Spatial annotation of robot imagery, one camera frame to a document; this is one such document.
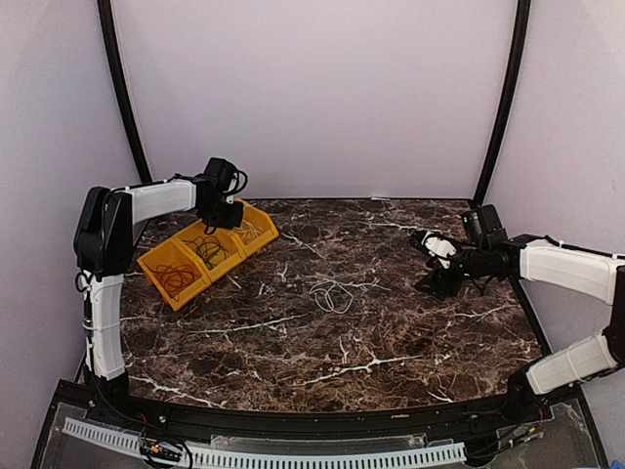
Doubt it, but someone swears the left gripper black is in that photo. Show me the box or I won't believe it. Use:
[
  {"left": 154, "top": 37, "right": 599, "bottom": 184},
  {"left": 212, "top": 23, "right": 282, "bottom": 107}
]
[{"left": 202, "top": 195, "right": 244, "bottom": 228}]

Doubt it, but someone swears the red cable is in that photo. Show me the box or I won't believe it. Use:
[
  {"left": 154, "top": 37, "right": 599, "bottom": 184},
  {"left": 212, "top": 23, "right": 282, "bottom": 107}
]
[{"left": 148, "top": 262, "right": 196, "bottom": 297}]

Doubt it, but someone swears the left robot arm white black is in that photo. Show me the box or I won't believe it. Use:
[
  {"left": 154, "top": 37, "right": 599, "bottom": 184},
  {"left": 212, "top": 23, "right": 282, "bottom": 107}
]
[{"left": 73, "top": 157, "right": 249, "bottom": 426}]

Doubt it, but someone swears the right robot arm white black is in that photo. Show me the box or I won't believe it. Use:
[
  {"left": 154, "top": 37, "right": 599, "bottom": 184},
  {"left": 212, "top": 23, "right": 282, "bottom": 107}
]
[{"left": 410, "top": 205, "right": 624, "bottom": 424}]

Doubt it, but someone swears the middle yellow plastic bin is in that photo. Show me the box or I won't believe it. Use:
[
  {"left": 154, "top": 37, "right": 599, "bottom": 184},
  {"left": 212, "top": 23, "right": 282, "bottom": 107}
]
[{"left": 174, "top": 221, "right": 246, "bottom": 283}]

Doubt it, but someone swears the yellow plastic bin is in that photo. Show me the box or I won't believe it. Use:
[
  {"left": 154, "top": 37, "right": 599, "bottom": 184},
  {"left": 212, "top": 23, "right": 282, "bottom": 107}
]
[
  {"left": 232, "top": 199, "right": 279, "bottom": 257},
  {"left": 174, "top": 221, "right": 246, "bottom": 283},
  {"left": 138, "top": 238, "right": 211, "bottom": 311}
]

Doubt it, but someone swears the right yellow plastic bin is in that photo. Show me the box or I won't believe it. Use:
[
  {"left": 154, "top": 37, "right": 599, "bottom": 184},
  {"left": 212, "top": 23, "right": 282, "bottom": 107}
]
[{"left": 232, "top": 199, "right": 279, "bottom": 257}]

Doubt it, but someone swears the left yellow plastic bin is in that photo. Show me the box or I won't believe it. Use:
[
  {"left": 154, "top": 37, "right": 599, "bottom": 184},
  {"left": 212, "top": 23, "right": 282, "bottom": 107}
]
[{"left": 138, "top": 238, "right": 211, "bottom": 311}]

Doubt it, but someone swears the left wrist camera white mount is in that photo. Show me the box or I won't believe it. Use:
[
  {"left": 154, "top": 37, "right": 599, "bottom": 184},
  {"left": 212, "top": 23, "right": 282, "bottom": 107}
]
[{"left": 224, "top": 170, "right": 249, "bottom": 203}]

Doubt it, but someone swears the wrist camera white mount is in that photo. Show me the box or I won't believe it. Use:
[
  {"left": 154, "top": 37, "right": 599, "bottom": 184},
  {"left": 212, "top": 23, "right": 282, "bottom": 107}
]
[
  {"left": 224, "top": 170, "right": 249, "bottom": 203},
  {"left": 409, "top": 231, "right": 459, "bottom": 269}
]

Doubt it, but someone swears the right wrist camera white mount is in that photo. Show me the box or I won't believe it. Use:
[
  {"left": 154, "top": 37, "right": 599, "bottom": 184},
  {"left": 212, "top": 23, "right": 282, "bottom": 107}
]
[{"left": 409, "top": 231, "right": 459, "bottom": 269}]

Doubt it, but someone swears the black front rail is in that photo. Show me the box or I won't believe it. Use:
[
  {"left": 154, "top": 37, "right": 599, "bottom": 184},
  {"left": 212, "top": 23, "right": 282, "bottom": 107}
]
[{"left": 75, "top": 391, "right": 540, "bottom": 442}]

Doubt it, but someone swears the small circuit board with wires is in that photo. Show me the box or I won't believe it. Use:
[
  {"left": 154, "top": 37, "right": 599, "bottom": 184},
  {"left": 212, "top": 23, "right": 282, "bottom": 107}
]
[{"left": 139, "top": 437, "right": 184, "bottom": 464}]

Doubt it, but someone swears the left black frame post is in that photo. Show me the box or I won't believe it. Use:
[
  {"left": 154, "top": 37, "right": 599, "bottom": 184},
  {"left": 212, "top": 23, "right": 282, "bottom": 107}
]
[{"left": 96, "top": 0, "right": 152, "bottom": 183}]

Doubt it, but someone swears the black frame post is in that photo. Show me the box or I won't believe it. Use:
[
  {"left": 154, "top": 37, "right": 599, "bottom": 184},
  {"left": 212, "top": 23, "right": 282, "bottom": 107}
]
[
  {"left": 472, "top": 0, "right": 531, "bottom": 206},
  {"left": 96, "top": 0, "right": 152, "bottom": 183}
]

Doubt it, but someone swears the right black frame post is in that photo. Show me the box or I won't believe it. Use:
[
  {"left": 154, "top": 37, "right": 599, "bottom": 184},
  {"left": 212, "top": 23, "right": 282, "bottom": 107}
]
[{"left": 472, "top": 0, "right": 531, "bottom": 206}]

